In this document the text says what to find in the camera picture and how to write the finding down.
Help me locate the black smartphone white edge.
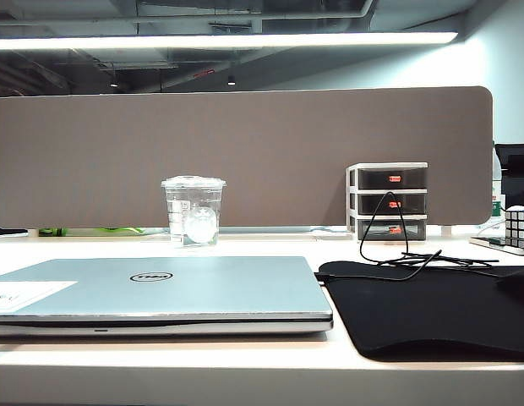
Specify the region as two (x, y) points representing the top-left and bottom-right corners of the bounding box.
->
(469, 235), (524, 256)

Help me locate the clear plastic lidded cup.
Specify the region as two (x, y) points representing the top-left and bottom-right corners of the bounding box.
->
(161, 175), (227, 247)

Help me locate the long ceiling light strip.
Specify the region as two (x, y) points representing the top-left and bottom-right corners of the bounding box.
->
(0, 31), (460, 51)

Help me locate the clear bottle green label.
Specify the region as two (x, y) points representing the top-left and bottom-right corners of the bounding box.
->
(491, 147), (506, 225)

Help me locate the black boxy device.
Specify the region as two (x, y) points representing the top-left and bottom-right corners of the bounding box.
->
(494, 143), (524, 208)

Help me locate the silver Dell laptop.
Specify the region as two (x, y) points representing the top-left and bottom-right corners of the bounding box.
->
(0, 255), (334, 338)

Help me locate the black flat object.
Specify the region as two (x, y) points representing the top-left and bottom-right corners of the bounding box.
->
(0, 222), (29, 237)

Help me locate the thin black cable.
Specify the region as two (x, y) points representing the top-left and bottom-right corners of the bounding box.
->
(359, 190), (499, 282)

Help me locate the long brown desk partition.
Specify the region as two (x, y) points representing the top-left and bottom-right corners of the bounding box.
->
(0, 85), (494, 229)

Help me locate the Rubik's cube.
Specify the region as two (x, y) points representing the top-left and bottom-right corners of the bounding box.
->
(505, 206), (524, 250)

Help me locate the black mouse pad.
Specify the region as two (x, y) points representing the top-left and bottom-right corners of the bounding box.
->
(314, 260), (524, 363)

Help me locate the small three-drawer organizer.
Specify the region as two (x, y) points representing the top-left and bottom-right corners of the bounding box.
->
(345, 162), (428, 243)

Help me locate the bright green flat item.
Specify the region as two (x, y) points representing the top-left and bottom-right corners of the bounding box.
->
(37, 227), (147, 237)

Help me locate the dark translucent drawer red handle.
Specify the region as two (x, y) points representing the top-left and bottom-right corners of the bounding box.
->
(357, 193), (427, 215)
(357, 218), (427, 241)
(357, 167), (427, 189)

